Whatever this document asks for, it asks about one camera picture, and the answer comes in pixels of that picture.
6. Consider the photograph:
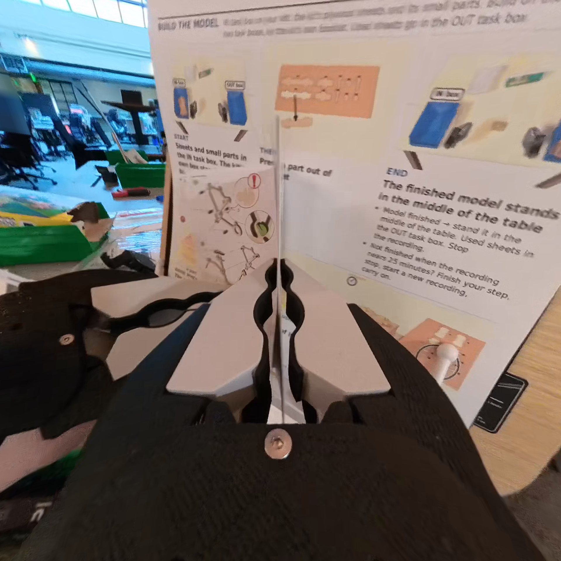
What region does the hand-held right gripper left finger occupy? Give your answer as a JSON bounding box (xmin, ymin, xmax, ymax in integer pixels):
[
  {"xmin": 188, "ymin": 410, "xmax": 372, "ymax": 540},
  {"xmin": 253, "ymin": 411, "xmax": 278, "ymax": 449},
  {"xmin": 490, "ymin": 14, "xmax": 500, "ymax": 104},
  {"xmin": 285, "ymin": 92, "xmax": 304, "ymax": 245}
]
[{"xmin": 167, "ymin": 259, "xmax": 278, "ymax": 423}]

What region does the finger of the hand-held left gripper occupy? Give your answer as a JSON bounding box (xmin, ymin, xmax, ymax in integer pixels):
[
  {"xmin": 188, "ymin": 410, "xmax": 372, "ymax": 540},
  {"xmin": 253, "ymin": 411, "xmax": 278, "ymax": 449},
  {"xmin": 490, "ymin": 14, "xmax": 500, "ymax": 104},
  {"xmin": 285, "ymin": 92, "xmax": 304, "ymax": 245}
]
[
  {"xmin": 105, "ymin": 304, "xmax": 208, "ymax": 381},
  {"xmin": 91, "ymin": 276, "xmax": 224, "ymax": 323}
]

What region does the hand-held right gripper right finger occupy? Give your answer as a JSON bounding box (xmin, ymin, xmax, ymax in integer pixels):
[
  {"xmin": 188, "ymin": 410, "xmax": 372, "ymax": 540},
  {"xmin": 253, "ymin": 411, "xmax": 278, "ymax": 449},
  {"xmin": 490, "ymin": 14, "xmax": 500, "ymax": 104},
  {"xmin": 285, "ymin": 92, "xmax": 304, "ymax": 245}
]
[{"xmin": 282, "ymin": 259, "xmax": 391, "ymax": 423}]

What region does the paper assembly booklet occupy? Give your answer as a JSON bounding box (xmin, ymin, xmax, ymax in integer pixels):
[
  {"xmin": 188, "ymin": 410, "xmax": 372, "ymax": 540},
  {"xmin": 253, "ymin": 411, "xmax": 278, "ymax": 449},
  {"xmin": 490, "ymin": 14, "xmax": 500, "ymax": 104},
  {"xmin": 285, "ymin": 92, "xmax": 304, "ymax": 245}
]
[{"xmin": 169, "ymin": 113, "xmax": 304, "ymax": 425}]

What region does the yellow cardboard box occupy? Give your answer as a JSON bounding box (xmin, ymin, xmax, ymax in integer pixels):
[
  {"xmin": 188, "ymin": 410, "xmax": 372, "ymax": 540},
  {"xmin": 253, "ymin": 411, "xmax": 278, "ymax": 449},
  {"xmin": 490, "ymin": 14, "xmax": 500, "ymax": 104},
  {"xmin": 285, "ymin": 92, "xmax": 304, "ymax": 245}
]
[{"xmin": 0, "ymin": 191, "xmax": 74, "ymax": 228}]

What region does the small black card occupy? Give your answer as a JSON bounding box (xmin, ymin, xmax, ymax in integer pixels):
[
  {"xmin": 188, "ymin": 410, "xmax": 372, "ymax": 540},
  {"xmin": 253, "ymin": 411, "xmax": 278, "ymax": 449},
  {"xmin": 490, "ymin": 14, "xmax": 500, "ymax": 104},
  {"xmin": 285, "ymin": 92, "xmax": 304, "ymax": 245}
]
[{"xmin": 472, "ymin": 372, "xmax": 529, "ymax": 434}]

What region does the wooden clipboard stand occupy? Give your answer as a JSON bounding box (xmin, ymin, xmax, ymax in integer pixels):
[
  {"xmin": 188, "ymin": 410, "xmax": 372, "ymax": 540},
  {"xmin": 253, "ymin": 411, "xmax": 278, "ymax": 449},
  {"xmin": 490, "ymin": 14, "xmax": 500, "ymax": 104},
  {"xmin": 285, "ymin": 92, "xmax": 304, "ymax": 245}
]
[{"xmin": 159, "ymin": 0, "xmax": 561, "ymax": 498}]

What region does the printed instruction sheet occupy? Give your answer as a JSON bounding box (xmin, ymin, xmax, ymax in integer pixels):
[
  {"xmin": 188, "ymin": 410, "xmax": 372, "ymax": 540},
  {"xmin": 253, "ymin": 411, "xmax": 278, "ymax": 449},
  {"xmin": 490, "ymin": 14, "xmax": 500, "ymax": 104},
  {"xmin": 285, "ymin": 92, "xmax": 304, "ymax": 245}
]
[{"xmin": 148, "ymin": 0, "xmax": 561, "ymax": 428}]

